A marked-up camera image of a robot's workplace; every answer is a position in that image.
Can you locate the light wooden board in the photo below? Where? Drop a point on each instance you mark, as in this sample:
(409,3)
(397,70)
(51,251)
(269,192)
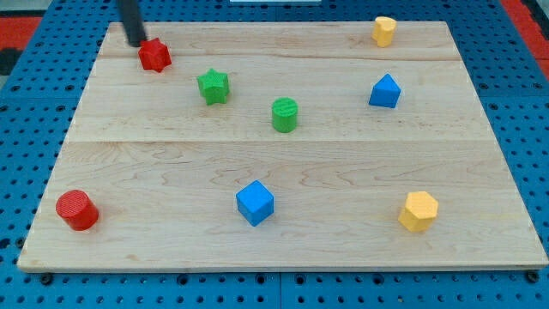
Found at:
(163,168)

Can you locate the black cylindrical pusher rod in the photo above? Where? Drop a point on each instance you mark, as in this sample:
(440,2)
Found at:
(131,18)

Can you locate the red cylinder block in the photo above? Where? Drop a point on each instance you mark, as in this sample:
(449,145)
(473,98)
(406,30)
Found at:
(77,210)

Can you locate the green cylinder block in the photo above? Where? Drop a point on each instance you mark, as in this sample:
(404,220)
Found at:
(284,114)

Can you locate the red star block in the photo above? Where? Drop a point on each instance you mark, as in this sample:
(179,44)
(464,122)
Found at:
(154,55)

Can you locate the green star block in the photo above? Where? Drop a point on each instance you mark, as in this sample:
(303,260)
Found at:
(214,87)

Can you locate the yellow heart block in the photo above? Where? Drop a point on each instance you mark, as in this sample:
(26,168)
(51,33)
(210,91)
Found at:
(383,30)

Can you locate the blue cube block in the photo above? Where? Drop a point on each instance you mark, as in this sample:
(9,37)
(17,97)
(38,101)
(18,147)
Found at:
(255,203)

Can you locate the blue triangular prism block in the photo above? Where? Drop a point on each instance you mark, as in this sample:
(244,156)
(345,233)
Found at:
(385,93)

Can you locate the yellow hexagon block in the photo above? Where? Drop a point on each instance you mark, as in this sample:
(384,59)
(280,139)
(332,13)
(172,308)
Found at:
(419,211)

